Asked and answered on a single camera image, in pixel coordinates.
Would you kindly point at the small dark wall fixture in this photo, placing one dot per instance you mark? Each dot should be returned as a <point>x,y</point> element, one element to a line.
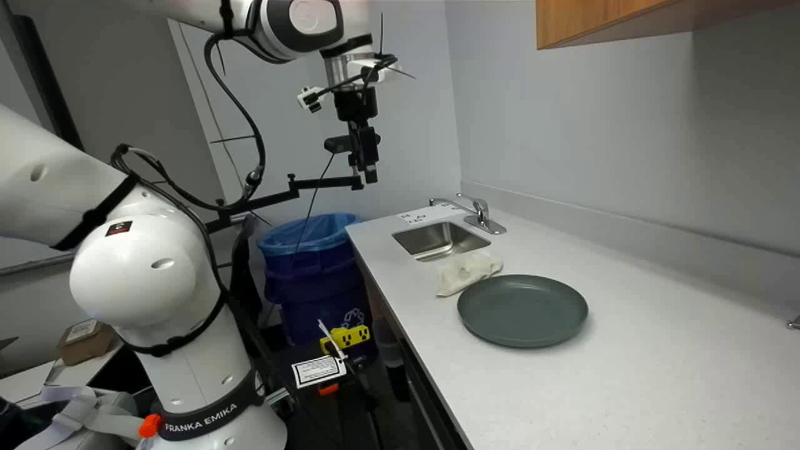
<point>792,322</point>

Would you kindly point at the dark base cabinet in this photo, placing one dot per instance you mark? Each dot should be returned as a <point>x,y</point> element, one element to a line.
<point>416,391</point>

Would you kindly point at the white labelled box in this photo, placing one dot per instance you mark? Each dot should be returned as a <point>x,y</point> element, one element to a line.
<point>317,370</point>

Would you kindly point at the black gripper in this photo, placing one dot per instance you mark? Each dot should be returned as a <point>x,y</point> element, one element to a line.
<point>355,105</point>

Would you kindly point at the orange knob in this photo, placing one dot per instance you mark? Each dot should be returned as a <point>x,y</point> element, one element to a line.
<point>149,426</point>

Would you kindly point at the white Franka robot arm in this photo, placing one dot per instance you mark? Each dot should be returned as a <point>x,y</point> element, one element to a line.
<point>151,266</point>

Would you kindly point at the chrome faucet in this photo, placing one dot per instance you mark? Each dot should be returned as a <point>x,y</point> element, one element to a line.
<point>481,218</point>

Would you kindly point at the steel sink basin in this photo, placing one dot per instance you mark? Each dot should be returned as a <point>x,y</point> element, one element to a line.
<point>439,238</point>

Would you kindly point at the yellow and black tool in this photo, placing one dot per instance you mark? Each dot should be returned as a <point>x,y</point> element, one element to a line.
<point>346,337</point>

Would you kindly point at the cardboard box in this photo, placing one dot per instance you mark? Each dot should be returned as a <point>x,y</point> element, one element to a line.
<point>85,343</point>

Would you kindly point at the wooden wall cabinet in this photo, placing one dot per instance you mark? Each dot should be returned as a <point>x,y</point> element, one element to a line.
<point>584,17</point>

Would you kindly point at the blue trash bin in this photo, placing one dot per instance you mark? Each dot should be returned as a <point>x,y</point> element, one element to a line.
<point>312,276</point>

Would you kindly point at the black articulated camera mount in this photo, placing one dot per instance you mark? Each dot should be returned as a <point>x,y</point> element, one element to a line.
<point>325,180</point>

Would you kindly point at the black stereo camera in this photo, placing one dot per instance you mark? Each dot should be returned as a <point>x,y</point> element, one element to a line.
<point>336,142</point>

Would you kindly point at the grey round plate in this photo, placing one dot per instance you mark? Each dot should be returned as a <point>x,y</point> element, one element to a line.
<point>522,313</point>

